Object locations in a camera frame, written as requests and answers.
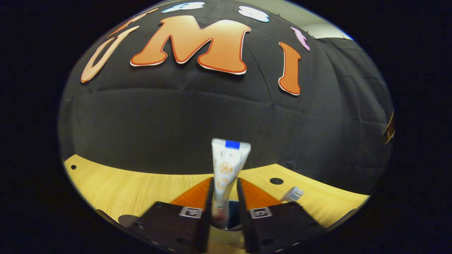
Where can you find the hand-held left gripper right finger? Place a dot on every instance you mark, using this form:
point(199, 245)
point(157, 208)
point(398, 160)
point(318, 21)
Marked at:
point(242, 208)

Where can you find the wooden desktop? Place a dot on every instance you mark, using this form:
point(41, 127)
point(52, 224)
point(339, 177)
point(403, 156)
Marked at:
point(123, 187)

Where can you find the white toothpaste tube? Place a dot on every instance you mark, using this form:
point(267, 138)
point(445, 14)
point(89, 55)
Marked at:
point(227, 165)

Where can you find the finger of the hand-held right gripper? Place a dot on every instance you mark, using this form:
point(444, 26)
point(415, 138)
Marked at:
point(389, 128)

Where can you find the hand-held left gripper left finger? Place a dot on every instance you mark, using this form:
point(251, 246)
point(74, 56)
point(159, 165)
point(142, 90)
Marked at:
point(209, 204)

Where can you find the dark round coaster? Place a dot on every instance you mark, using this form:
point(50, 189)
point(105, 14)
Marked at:
point(127, 220)

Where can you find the pale blue toothbrush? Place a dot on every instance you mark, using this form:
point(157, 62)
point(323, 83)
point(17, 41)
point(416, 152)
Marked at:
point(293, 194)

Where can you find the black backdrop cloth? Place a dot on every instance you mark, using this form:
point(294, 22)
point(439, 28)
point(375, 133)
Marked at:
point(159, 123)

